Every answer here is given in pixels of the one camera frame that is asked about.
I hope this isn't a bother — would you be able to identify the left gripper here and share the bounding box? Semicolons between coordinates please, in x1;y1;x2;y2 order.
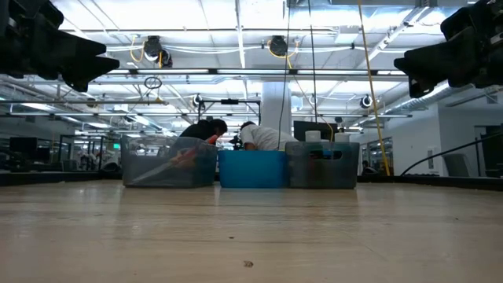
0;0;120;92

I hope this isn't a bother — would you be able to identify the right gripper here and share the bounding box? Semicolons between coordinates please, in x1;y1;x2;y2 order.
394;0;503;98

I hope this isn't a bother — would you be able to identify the grey translucent plastic bin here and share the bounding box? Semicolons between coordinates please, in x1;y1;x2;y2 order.
285;141;361;189
120;135;218;188

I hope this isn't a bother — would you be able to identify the black monitor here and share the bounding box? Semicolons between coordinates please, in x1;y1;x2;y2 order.
9;136;39;160
293;120;339;142

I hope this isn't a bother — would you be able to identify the person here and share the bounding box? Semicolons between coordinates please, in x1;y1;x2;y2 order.
238;120;299;153
178;118;229;143

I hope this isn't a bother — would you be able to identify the blue plastic bin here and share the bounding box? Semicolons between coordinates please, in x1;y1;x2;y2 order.
218;149;290;189

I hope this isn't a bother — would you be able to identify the thin yellow hanging cable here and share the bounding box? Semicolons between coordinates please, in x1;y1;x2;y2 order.
356;0;391;177

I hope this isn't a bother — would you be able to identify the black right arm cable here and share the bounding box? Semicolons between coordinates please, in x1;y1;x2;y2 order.
399;131;503;177

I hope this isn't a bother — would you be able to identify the white wall-mounted box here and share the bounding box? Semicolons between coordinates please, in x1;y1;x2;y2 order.
427;146;443;176

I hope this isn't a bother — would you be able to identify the black aluminium table frame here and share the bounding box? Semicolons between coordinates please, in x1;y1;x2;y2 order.
0;169;503;193

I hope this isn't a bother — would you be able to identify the black camera rig frame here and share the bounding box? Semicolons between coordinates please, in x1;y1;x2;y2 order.
197;97;263;127

